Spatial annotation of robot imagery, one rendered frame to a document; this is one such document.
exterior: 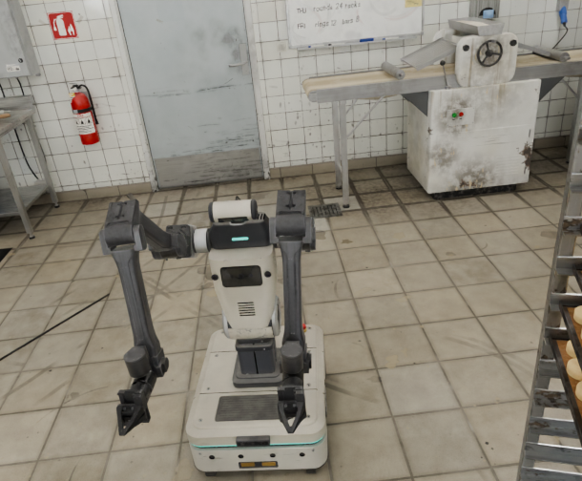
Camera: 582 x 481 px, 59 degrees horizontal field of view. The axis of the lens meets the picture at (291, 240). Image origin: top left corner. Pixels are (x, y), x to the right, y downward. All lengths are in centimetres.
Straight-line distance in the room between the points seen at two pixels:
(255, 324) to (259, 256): 29
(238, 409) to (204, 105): 319
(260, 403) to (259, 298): 43
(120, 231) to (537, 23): 436
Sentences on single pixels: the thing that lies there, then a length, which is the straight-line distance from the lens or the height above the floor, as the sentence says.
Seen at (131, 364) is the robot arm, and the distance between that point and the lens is 143.
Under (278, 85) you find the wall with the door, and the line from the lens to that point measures 467.
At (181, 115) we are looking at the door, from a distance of 478.
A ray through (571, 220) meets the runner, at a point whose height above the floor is 124.
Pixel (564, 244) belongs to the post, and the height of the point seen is 118.
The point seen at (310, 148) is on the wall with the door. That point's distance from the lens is 483.
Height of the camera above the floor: 172
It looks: 28 degrees down
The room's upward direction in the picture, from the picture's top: 6 degrees counter-clockwise
